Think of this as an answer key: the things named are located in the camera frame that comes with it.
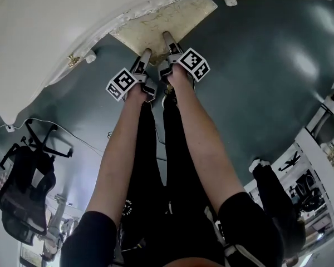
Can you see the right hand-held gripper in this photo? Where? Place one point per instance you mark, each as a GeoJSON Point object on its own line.
{"type": "Point", "coordinates": [193, 64]}

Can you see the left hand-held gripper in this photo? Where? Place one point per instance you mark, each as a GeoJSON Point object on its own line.
{"type": "Point", "coordinates": [122, 83]}

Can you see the beige cushioned stool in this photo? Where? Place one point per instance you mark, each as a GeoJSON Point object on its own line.
{"type": "Point", "coordinates": [156, 18]}

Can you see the person's right forearm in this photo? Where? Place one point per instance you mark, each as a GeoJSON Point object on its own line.
{"type": "Point", "coordinates": [200, 138]}

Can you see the person's left forearm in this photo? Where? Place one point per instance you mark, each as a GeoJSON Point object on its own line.
{"type": "Point", "coordinates": [114, 163]}

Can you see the white dressing table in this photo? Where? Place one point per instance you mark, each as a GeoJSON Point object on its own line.
{"type": "Point", "coordinates": [30, 24]}

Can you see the person's right shoe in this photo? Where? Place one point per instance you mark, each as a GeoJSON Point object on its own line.
{"type": "Point", "coordinates": [168, 99]}

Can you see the person's black trousers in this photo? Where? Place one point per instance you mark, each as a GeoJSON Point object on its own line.
{"type": "Point", "coordinates": [144, 163]}

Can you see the white power adapter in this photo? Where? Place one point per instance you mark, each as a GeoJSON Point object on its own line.
{"type": "Point", "coordinates": [9, 127]}

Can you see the black mesh office chair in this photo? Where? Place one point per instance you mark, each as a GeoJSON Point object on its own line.
{"type": "Point", "coordinates": [25, 188]}

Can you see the grey office chair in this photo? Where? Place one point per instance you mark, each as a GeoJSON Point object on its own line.
{"type": "Point", "coordinates": [327, 128]}

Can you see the person's black shirt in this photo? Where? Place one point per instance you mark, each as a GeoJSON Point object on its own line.
{"type": "Point", "coordinates": [183, 241]}

